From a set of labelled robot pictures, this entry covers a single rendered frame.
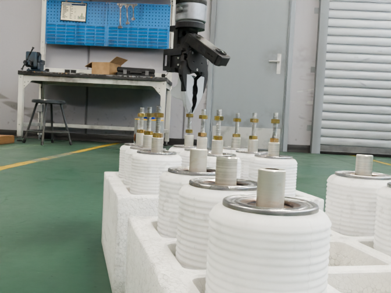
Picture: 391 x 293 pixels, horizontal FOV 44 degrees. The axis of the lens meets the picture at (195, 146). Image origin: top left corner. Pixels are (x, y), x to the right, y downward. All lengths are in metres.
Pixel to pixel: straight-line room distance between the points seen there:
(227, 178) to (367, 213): 0.24
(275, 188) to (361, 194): 0.30
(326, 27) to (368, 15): 0.51
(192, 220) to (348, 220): 0.27
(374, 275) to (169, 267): 0.20
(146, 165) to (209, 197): 0.43
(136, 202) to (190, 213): 0.38
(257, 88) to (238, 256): 5.63
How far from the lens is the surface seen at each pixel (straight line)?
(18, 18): 6.53
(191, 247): 0.48
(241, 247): 0.36
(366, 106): 6.15
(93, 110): 6.13
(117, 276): 0.88
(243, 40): 6.02
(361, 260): 0.60
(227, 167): 0.49
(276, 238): 0.35
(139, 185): 0.89
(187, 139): 1.17
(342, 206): 0.68
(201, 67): 1.18
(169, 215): 0.59
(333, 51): 6.10
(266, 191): 0.38
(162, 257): 0.49
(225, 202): 0.38
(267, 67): 6.00
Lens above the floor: 0.32
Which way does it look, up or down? 3 degrees down
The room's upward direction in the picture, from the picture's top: 3 degrees clockwise
